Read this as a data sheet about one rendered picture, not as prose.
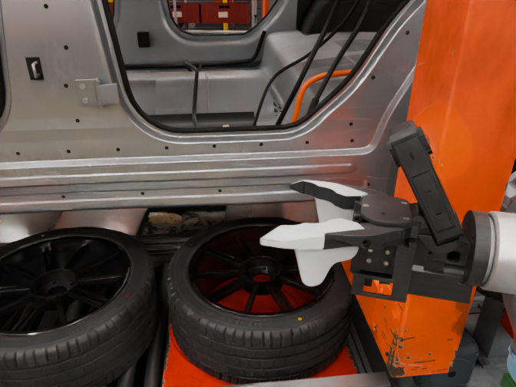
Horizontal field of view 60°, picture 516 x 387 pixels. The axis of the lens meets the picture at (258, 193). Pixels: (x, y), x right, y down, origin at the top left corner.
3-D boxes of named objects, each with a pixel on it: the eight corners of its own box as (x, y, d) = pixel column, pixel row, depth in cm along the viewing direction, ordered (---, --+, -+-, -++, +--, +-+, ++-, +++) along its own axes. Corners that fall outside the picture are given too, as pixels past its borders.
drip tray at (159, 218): (228, 209, 288) (227, 204, 286) (224, 247, 251) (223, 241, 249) (148, 209, 288) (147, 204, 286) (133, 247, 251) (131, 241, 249)
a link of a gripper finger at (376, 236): (332, 258, 37) (415, 243, 41) (333, 242, 37) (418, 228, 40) (306, 234, 42) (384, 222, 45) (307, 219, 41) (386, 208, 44)
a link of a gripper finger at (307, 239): (270, 303, 39) (361, 285, 42) (273, 243, 36) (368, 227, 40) (257, 285, 41) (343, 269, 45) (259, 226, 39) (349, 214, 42)
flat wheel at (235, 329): (298, 246, 205) (300, 202, 193) (388, 351, 151) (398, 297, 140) (155, 283, 182) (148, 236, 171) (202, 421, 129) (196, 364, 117)
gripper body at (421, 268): (343, 294, 43) (476, 316, 41) (352, 213, 40) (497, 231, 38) (348, 257, 50) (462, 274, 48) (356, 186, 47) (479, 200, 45)
